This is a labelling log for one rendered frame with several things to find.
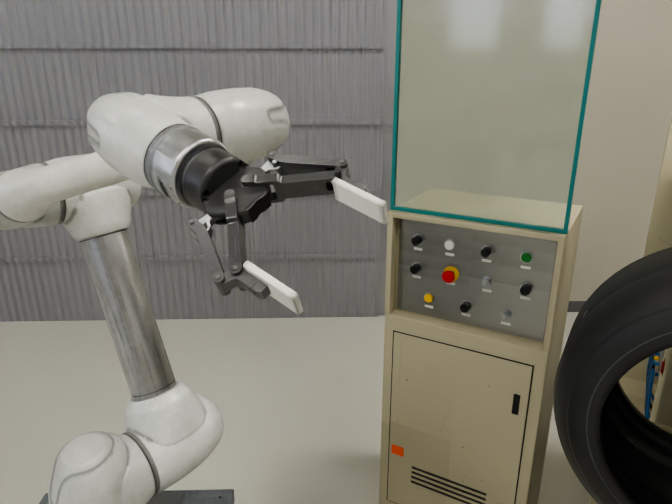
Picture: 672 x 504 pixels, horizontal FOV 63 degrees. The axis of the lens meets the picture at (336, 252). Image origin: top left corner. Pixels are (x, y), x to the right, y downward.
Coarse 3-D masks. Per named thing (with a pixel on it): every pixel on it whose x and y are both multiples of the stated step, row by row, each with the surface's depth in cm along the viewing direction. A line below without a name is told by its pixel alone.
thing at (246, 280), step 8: (248, 272) 54; (232, 280) 54; (240, 280) 54; (248, 280) 53; (256, 280) 53; (224, 288) 54; (232, 288) 55; (248, 288) 54; (256, 288) 53; (264, 288) 53; (256, 296) 54; (264, 296) 53
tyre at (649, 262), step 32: (608, 288) 101; (640, 288) 90; (576, 320) 108; (608, 320) 91; (640, 320) 87; (576, 352) 96; (608, 352) 90; (640, 352) 87; (576, 384) 95; (608, 384) 91; (576, 416) 96; (608, 416) 119; (640, 416) 118; (576, 448) 98; (608, 448) 115; (640, 448) 118; (608, 480) 96; (640, 480) 112
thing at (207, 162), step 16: (192, 160) 61; (208, 160) 61; (224, 160) 61; (240, 160) 63; (192, 176) 61; (208, 176) 60; (224, 176) 62; (240, 176) 62; (192, 192) 61; (208, 192) 61; (240, 192) 61; (256, 192) 60; (208, 208) 60; (224, 208) 60; (240, 208) 59; (256, 208) 60; (224, 224) 61
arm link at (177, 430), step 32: (64, 160) 114; (96, 192) 115; (128, 192) 121; (64, 224) 117; (96, 224) 115; (128, 224) 122; (96, 256) 118; (128, 256) 121; (96, 288) 120; (128, 288) 120; (128, 320) 120; (128, 352) 121; (160, 352) 124; (128, 384) 123; (160, 384) 123; (128, 416) 122; (160, 416) 120; (192, 416) 125; (160, 448) 119; (192, 448) 124; (160, 480) 118
